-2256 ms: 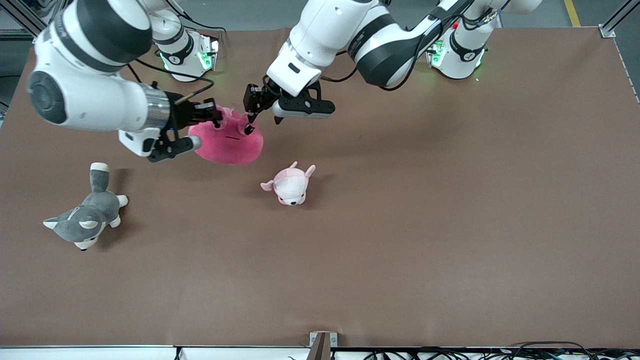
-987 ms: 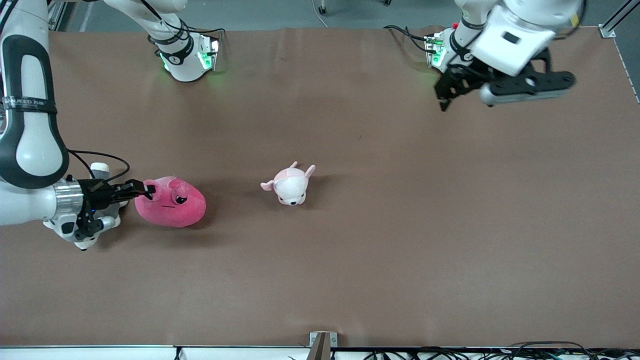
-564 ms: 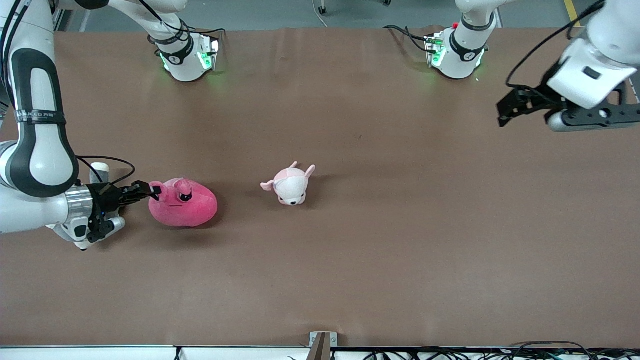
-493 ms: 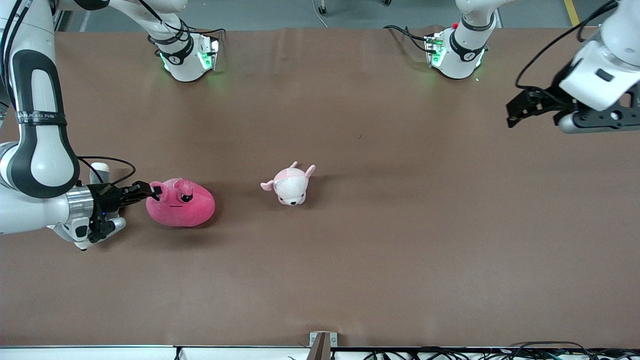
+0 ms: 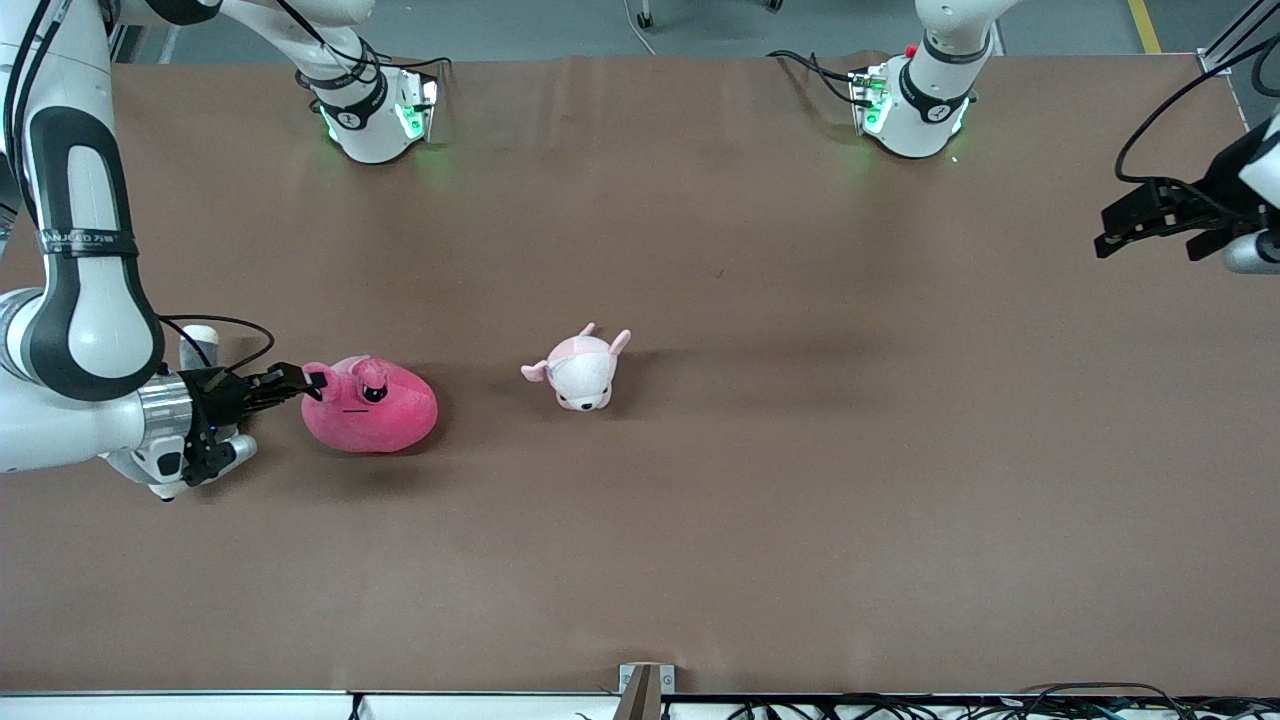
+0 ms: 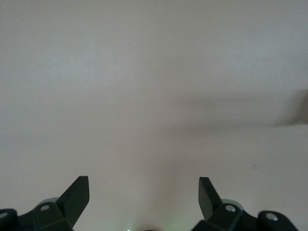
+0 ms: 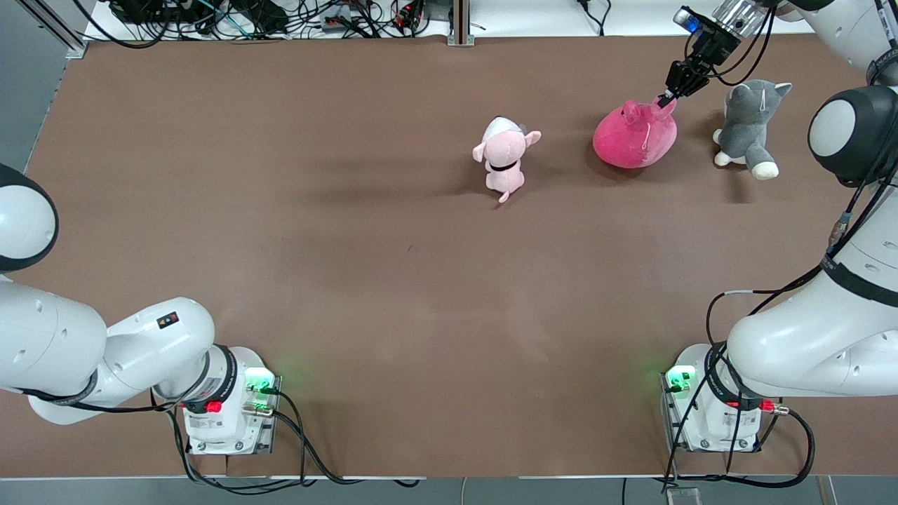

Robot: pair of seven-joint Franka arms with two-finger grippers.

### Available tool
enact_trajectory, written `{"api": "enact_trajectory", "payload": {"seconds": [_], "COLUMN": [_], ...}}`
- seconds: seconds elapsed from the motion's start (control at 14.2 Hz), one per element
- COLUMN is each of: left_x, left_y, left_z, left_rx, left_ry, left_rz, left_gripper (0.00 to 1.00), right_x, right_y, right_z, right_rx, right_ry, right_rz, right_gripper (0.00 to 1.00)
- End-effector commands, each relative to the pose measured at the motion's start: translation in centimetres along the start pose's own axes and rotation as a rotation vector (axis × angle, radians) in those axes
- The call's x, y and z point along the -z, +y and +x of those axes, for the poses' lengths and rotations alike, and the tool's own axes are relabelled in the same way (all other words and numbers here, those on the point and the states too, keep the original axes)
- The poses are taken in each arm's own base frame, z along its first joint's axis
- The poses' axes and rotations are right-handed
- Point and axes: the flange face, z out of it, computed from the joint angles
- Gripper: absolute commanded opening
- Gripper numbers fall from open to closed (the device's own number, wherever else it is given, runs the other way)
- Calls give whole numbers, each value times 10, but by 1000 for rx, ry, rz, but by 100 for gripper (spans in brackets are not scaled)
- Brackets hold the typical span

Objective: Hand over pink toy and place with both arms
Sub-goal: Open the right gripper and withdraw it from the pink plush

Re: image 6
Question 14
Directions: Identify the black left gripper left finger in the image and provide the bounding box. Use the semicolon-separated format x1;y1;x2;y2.
0;176;90;231

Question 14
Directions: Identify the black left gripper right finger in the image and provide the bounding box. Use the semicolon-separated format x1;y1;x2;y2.
198;177;299;231

